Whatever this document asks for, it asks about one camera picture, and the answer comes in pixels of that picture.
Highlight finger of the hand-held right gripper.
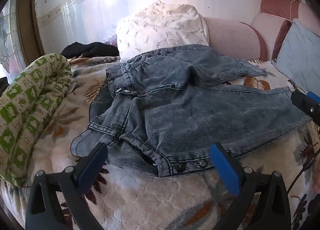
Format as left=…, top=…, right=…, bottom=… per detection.
left=291, top=90, right=320, bottom=121

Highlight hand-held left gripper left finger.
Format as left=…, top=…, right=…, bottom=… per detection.
left=25, top=142, right=108, bottom=230

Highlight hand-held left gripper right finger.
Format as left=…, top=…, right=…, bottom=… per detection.
left=209, top=142, right=292, bottom=230

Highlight blue denim pants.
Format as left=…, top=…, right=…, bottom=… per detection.
left=71, top=44, right=312, bottom=178

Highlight light blue quilted cushion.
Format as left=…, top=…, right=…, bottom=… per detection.
left=275, top=19, right=320, bottom=93

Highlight leaf print blanket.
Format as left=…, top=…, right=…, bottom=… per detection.
left=0, top=55, right=320, bottom=230

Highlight green patterned quilt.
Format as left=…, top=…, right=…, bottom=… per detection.
left=0, top=54, right=73, bottom=188

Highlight pink padded headboard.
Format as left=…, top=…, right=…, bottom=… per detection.
left=204, top=0, right=320, bottom=62

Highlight black cloth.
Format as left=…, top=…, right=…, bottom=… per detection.
left=61, top=42, right=120, bottom=58

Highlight white floral pillow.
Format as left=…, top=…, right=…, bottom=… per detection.
left=116, top=0, right=210, bottom=62

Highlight window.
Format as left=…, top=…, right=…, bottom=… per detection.
left=0, top=0, right=43, bottom=83

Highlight white cord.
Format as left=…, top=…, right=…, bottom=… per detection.
left=289, top=0, right=302, bottom=23

